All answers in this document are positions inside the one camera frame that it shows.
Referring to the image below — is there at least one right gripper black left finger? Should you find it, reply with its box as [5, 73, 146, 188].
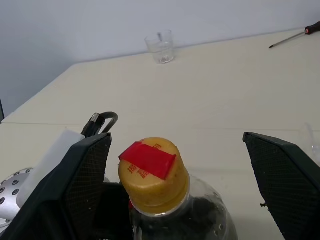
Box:
[0, 132, 113, 240]

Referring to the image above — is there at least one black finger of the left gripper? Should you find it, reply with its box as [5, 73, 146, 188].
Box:
[93, 181, 133, 240]

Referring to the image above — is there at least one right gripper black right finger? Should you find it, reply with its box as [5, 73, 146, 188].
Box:
[242, 132, 320, 240]

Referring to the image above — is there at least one small dark liquid bottle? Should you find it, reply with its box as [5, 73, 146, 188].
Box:
[117, 136, 240, 240]

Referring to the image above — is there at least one dark laptop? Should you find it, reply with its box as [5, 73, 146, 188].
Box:
[0, 95, 6, 125]

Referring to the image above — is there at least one clear glass tumbler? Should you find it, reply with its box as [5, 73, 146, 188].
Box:
[144, 29, 176, 66]

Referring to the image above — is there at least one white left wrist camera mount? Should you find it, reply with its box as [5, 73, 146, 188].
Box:
[16, 126, 87, 209]

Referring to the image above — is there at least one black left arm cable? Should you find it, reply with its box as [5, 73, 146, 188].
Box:
[80, 111, 119, 139]

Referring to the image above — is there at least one red black handled screwdriver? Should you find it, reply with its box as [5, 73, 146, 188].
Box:
[268, 20, 320, 49]

